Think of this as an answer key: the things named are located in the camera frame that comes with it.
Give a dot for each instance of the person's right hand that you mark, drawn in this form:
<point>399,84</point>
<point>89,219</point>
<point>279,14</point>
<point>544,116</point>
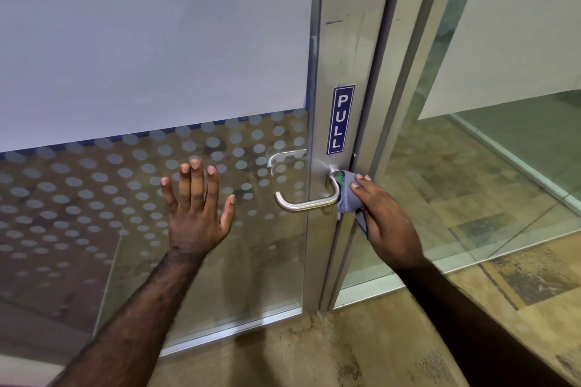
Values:
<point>386,228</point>

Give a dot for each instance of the person's left hand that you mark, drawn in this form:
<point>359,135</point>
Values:
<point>195,223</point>

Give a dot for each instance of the person's left thumb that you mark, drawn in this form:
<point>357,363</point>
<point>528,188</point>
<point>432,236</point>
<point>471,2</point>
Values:
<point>228,212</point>

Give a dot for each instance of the person's left middle finger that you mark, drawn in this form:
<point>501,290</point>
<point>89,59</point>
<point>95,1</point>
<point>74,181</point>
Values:
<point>196,180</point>

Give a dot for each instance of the person's right fingers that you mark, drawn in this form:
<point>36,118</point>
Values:
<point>362,189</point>

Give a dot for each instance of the person's left little finger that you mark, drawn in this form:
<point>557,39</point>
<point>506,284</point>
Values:
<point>168,194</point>

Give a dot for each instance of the grey-blue cleaning cloth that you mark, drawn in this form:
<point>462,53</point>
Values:
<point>346,196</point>

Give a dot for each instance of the person's right forearm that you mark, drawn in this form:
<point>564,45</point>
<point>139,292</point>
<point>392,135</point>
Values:
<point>472,327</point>

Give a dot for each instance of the person's left forearm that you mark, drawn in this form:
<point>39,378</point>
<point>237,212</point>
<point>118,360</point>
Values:
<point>136,323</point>

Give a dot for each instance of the blue door sign sticker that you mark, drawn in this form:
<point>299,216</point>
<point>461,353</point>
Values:
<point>341,120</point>

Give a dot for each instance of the fixed glass panel with frame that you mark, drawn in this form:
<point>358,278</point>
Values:
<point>476,151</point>

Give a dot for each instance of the glass door with aluminium frame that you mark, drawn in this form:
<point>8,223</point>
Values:
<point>136,60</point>

